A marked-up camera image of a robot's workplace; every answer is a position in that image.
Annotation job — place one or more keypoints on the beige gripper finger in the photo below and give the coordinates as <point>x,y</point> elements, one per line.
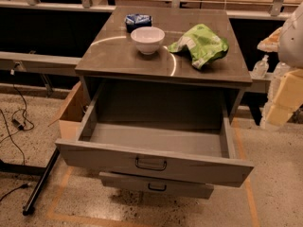
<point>288,98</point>
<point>270,44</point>

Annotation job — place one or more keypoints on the grey top drawer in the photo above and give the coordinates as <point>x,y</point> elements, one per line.
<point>188,127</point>

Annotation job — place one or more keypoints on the grey drawer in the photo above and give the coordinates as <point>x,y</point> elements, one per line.
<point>137,183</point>
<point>188,127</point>

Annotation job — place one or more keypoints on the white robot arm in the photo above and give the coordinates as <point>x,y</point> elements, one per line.
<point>290,51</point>

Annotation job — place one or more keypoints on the grey drawer cabinet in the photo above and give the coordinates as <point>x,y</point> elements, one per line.
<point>113,54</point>

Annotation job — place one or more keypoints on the grey lower drawer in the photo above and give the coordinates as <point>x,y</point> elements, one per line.
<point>137,183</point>

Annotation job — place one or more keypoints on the clear sanitizer bottle right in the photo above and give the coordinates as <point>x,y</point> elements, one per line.
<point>280,70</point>

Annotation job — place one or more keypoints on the clear sanitizer bottle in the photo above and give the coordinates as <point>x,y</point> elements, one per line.
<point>260,68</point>
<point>280,70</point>

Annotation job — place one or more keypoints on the clear sanitizer bottle left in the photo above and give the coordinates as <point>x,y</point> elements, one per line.
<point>260,68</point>

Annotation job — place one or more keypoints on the green chip bag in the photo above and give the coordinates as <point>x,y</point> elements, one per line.
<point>203,45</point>

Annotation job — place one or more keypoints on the white ceramic bowl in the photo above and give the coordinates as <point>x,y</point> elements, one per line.
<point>147,39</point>

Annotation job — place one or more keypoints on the blue snack packet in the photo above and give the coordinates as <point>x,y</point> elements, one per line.
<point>135,20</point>

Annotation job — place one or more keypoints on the cardboard box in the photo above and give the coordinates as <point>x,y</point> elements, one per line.
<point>71,112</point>

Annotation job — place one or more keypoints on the black metal floor bar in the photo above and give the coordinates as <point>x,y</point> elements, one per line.
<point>29,208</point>

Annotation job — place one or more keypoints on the black drawer handle lower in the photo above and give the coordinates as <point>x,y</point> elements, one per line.
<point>157,188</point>

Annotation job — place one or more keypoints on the black drawer handle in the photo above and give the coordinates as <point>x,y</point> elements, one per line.
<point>157,188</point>
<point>146,165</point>

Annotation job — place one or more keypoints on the black drawer handle top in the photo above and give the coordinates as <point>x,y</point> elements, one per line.
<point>146,165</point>

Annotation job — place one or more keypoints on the grey metal rail shelf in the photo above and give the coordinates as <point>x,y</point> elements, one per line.
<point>35,63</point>

